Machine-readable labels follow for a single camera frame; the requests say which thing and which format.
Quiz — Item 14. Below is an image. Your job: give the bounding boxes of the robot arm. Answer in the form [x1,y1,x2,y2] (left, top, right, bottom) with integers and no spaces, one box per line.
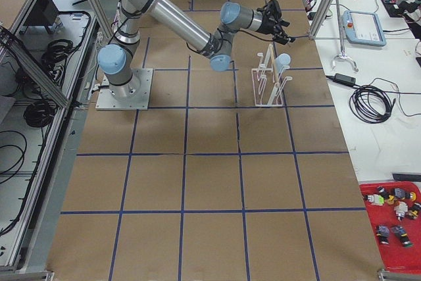
[98,0,295,100]

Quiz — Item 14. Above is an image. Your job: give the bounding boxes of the aluminium frame post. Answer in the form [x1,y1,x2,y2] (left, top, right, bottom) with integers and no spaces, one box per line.
[307,0,350,41]

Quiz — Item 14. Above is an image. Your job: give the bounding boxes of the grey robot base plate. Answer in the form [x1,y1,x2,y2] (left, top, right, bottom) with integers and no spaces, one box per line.
[95,68,153,111]

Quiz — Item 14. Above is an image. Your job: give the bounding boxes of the blue teach pendant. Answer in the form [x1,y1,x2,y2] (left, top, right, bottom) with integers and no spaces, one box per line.
[342,10,386,47]

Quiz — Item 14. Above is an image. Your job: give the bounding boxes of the red parts tray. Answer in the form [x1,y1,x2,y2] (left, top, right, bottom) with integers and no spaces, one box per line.
[360,182,420,274]

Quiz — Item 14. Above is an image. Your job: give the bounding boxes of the black power brick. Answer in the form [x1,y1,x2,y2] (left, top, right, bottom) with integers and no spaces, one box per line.
[334,73,356,87]

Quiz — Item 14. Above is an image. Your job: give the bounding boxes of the coiled black cable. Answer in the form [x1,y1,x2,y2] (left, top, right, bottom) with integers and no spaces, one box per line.
[349,83,395,126]

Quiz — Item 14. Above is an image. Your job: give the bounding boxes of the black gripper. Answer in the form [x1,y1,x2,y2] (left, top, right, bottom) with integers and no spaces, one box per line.
[256,0,295,45]

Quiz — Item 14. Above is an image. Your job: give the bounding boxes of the light blue plastic cup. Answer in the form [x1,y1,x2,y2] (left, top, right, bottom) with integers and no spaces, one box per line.
[275,53,291,74]

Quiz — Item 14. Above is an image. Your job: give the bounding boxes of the white wire cup rack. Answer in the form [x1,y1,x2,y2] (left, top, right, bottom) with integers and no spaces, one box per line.
[251,44,293,107]

